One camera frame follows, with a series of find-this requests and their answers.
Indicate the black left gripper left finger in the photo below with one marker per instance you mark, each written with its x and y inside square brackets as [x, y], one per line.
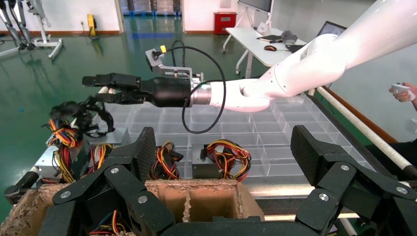
[143, 156]

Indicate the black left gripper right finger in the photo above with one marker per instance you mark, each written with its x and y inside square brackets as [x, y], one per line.
[309, 156]

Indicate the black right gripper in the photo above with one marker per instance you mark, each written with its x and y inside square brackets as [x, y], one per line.
[169, 92]

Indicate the white handheld controller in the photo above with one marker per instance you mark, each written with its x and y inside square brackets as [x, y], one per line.
[398, 88]

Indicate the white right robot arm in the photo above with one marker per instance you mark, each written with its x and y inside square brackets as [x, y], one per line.
[309, 65]

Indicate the person's hand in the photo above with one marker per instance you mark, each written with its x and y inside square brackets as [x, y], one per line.
[402, 97]

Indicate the clear plastic divider tray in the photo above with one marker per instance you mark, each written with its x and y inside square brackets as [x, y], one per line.
[277, 136]

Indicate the black corrugated conduit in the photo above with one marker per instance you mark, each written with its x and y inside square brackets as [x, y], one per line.
[172, 55]

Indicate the yellow floor device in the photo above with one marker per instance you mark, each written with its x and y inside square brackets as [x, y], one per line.
[92, 24]

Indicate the brown cardboard divider box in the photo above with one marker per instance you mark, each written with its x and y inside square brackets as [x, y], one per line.
[208, 202]

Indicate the black pipe joint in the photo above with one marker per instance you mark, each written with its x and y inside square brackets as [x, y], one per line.
[411, 172]
[21, 187]

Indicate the black orange computer mouse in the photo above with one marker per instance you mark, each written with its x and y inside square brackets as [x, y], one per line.
[270, 48]

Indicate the grey cap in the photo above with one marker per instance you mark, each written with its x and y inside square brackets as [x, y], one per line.
[289, 36]

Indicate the white office table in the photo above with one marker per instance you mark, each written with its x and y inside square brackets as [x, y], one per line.
[254, 45]

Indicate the black notebook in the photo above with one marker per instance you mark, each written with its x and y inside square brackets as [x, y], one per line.
[268, 38]

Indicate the red cabinet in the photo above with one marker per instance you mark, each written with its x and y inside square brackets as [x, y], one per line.
[224, 24]

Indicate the black laptop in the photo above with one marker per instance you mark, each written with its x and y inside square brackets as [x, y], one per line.
[329, 29]

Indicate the monitor on wheeled stand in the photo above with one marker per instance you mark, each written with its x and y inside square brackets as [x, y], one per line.
[257, 5]

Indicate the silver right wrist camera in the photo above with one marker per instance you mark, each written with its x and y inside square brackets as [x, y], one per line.
[152, 62]

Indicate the white metal stand frame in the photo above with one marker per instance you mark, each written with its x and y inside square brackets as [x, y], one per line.
[45, 41]

